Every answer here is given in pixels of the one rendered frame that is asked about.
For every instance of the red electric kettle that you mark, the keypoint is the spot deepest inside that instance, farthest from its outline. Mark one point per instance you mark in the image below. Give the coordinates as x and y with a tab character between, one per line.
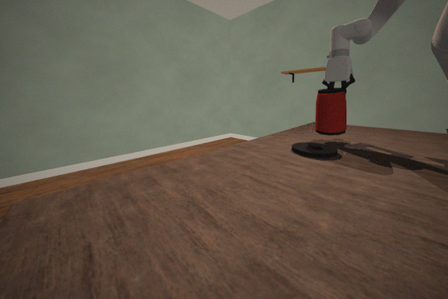
331	118

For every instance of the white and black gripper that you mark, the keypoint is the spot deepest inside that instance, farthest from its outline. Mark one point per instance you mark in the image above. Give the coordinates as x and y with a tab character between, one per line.
339	68

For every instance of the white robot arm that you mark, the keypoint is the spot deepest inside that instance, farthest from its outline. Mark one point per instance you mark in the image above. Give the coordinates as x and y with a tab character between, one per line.
362	30

